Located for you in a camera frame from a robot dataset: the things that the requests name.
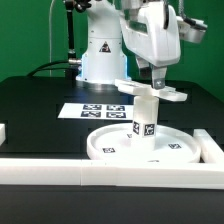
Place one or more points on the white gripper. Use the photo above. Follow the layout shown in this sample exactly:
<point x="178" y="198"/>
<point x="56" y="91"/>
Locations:
<point x="151" y="31"/>

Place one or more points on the white cross-shaped table base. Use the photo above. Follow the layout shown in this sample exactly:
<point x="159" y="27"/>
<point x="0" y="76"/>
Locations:
<point x="140" y="89"/>

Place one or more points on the white round table top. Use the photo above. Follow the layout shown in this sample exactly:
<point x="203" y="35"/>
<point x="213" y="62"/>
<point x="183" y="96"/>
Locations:
<point x="114" y="143"/>

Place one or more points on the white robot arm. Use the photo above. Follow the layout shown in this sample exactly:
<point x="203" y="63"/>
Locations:
<point x="104" y="61"/>

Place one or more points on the white marker sheet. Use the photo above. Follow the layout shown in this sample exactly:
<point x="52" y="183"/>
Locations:
<point x="96" y="111"/>

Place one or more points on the white left fence block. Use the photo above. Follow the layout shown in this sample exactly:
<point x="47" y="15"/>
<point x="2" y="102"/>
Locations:
<point x="2" y="134"/>

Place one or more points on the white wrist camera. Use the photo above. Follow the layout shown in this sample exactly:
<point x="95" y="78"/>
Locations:
<point x="191" y="30"/>

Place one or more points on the white right fence rail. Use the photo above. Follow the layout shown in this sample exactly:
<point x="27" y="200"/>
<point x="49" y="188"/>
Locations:
<point x="210" y="150"/>

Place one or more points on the white fence rail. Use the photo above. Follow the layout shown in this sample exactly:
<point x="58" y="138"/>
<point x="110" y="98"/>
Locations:
<point x="210" y="150"/>
<point x="100" y="173"/>

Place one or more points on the white front fence rail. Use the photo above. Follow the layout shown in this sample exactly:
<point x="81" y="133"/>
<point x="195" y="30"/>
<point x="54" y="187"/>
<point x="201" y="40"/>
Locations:
<point x="100" y="173"/>

